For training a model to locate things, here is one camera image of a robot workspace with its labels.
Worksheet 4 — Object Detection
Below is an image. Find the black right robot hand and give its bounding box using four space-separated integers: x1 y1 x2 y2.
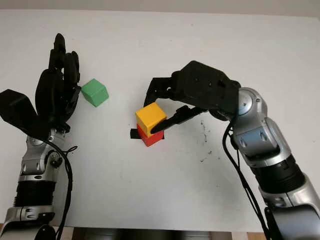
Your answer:
142 60 242 137

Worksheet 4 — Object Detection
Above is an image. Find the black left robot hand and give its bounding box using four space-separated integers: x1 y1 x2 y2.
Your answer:
33 32 82 131

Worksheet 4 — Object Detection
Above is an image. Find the green cube block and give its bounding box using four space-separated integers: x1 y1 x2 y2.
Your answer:
81 78 110 108

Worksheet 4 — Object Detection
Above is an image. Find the yellow cube block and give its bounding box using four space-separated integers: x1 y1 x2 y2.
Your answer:
135 102 168 138

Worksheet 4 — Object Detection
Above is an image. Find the red cube block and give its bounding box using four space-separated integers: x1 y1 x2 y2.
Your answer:
136 123 165 148

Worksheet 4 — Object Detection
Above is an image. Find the black tape mark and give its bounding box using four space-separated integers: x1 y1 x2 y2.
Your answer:
129 128 165 141

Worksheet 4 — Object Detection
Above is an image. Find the dark grey robot torso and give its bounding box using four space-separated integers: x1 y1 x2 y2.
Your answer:
72 226 266 240

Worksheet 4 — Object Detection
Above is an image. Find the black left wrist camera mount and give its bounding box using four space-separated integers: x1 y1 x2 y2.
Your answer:
0 89 51 143

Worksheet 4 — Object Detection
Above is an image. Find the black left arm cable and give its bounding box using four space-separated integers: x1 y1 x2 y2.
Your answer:
46 141 79 240

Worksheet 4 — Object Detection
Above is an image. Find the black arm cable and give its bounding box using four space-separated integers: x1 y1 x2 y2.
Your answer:
221 124 276 240
46 141 79 240

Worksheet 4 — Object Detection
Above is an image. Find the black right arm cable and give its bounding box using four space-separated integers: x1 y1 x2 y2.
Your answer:
221 124 276 240

